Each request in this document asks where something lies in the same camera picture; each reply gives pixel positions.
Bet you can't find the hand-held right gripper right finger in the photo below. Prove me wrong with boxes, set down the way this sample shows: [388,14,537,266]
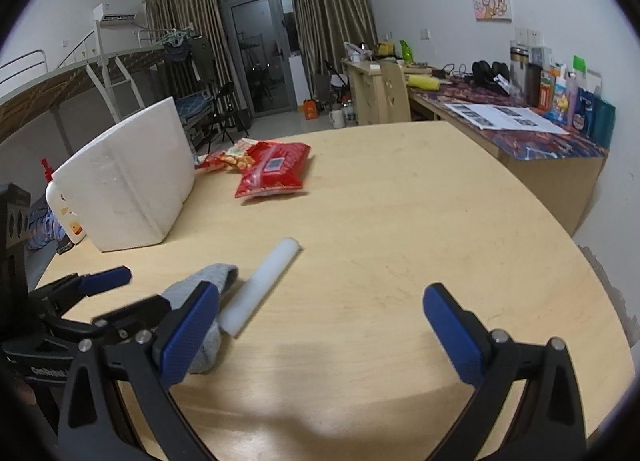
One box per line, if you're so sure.
[422,282,589,461]

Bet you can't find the grey metal bed ladder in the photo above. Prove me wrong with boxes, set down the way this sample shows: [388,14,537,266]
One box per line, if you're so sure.
[86,56,147,125]

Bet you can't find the blue plaid bedding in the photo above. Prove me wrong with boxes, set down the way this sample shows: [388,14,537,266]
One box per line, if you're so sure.
[176,94,212,123]

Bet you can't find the blue and orange quilt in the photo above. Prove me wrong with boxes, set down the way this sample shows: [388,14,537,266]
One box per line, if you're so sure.
[25,206,67,251]

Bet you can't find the blue box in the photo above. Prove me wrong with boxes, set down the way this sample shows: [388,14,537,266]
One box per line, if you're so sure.
[572,87,596,132]

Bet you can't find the dark hanging garment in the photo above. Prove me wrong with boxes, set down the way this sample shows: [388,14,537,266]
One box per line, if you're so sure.
[164,41,193,64]

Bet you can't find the light blue clothes hangers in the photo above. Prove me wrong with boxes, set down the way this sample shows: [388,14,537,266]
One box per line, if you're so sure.
[152,28,198,47]

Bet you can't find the brown curtain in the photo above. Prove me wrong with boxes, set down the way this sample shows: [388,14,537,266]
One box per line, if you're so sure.
[285,0,379,92]
[145,0,234,113]

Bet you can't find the silver thermos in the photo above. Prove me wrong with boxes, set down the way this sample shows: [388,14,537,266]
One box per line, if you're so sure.
[510,40,532,103]

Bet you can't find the black folding chair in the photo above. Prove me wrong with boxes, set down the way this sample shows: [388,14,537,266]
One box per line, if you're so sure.
[207,81,251,143]

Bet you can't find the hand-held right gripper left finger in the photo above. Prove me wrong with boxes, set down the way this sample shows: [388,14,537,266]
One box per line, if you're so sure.
[57,280,221,461]

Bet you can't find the orange snack packet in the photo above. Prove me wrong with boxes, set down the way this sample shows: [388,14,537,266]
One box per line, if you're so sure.
[195,138,259,172]

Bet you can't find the printed paper sheets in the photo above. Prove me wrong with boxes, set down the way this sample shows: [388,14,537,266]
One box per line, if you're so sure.
[444,102,571,136]

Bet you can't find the white foam stick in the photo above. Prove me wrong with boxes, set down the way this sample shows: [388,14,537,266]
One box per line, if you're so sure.
[220,237,303,338]

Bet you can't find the white spray bottle red trigger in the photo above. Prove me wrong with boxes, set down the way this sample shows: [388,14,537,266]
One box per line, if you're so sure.
[41,157,89,245]

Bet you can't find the wooden desk with patterned mat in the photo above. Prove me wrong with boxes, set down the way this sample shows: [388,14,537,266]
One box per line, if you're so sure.
[407,76,609,238]

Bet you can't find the white air conditioner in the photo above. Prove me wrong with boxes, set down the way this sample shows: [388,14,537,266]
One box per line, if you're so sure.
[92,2,139,28]

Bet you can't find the white foam box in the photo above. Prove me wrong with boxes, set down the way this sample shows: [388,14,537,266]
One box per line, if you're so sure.
[51,96,196,253]

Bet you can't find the black bag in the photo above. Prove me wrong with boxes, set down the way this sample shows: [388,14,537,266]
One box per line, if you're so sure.
[471,60,512,90]

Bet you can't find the teal box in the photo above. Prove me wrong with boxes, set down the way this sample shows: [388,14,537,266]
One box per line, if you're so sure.
[592,100,617,149]

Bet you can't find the wooden chair smiley cutout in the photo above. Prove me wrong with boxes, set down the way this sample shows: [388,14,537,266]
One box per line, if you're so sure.
[378,60,412,123]

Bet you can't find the grey sock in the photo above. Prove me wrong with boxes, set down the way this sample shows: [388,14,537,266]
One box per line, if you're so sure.
[162,263,240,375]

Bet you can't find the orange box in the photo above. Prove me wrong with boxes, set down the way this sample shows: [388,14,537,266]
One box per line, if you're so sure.
[540,68,558,112]

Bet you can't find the green hanging jacket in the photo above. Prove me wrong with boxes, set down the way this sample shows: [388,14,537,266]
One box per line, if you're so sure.
[189,36,215,84]

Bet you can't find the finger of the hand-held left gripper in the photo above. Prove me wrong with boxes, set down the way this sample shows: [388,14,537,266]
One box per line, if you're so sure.
[27,265,132,314]
[47,295,172,346]

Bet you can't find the glass balcony door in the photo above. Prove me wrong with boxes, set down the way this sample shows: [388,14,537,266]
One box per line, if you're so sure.
[210,0,302,118]

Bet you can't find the red packet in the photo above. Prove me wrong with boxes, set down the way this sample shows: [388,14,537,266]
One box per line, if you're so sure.
[234,142,311,200]

